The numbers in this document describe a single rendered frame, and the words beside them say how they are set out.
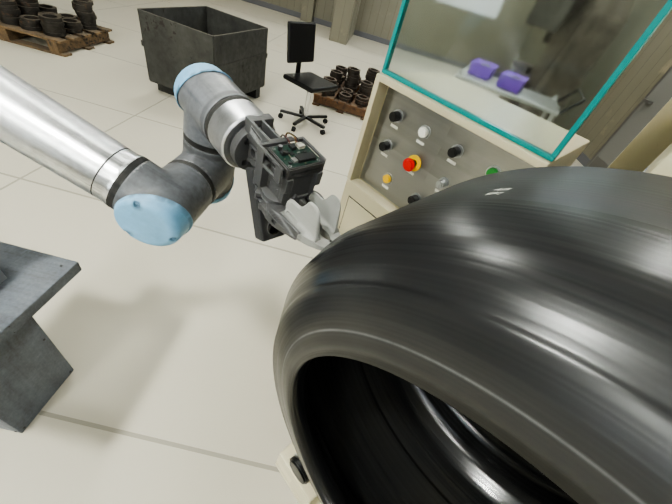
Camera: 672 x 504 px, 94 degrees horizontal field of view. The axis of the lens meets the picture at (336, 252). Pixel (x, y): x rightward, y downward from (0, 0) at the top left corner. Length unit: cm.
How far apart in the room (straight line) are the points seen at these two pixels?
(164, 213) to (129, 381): 128
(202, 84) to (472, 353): 49
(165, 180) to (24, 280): 86
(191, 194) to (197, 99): 14
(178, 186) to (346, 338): 37
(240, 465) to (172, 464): 25
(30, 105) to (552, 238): 57
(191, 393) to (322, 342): 138
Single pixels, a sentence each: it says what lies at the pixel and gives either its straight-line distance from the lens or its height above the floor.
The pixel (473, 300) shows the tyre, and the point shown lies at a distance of 17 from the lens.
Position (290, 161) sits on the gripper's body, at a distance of 40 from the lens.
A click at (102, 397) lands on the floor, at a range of 171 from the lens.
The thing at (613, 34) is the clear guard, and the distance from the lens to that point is 88.
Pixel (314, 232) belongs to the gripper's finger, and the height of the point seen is 125.
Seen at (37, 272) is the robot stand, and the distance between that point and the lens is 133.
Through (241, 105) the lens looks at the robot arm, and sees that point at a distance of 50.
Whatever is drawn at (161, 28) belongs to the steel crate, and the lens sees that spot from 388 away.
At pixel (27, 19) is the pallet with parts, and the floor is 25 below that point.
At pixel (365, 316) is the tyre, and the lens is 21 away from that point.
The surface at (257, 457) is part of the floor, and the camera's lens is 154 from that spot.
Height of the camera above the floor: 150
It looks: 43 degrees down
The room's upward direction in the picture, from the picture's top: 18 degrees clockwise
